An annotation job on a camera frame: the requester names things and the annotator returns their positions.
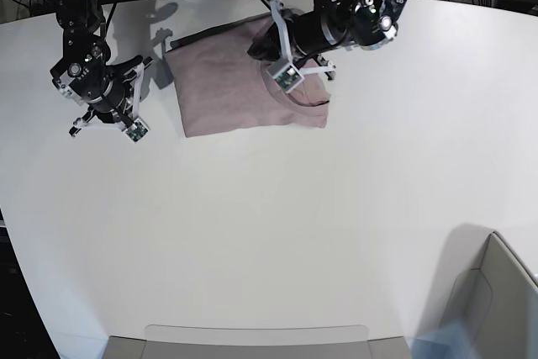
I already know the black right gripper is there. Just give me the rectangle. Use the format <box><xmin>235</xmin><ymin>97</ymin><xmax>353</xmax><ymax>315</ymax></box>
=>
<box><xmin>69</xmin><ymin>68</ymin><xmax>137</xmax><ymax>124</ymax></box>

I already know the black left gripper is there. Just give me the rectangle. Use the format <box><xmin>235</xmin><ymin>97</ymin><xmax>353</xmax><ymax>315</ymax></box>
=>
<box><xmin>247</xmin><ymin>9</ymin><xmax>357</xmax><ymax>61</ymax></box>

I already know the dusty pink T-shirt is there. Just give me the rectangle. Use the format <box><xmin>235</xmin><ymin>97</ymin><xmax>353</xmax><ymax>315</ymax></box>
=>
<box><xmin>165</xmin><ymin>13</ymin><xmax>330</xmax><ymax>138</ymax></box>

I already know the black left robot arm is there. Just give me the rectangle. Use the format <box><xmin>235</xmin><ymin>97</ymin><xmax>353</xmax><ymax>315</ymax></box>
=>
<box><xmin>282</xmin><ymin>0</ymin><xmax>407</xmax><ymax>67</ymax></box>

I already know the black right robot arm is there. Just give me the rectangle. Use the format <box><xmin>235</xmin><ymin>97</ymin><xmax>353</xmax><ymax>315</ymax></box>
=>
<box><xmin>50</xmin><ymin>0</ymin><xmax>143</xmax><ymax>128</ymax></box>

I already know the grey storage bin right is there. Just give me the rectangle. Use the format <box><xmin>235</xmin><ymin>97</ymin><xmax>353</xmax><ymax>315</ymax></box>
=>
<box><xmin>441</xmin><ymin>232</ymin><xmax>537</xmax><ymax>358</ymax></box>

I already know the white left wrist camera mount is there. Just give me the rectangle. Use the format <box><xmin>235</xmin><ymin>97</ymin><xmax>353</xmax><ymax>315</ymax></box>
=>
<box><xmin>261</xmin><ymin>0</ymin><xmax>336</xmax><ymax>93</ymax></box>

